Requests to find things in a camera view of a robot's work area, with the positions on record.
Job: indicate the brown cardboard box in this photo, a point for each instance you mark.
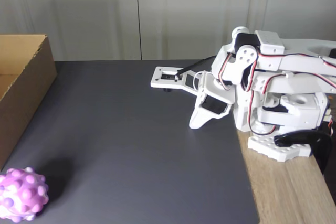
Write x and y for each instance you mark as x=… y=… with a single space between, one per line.
x=23 y=98

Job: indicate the black table mat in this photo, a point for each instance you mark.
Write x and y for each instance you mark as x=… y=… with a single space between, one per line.
x=131 y=142

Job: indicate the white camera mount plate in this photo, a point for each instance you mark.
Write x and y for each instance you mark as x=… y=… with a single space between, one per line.
x=157 y=81

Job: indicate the black table clamp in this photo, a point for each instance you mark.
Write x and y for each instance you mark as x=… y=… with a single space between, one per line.
x=320 y=145

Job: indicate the pink purple bumpy ball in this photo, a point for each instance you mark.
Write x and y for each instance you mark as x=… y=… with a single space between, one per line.
x=23 y=195

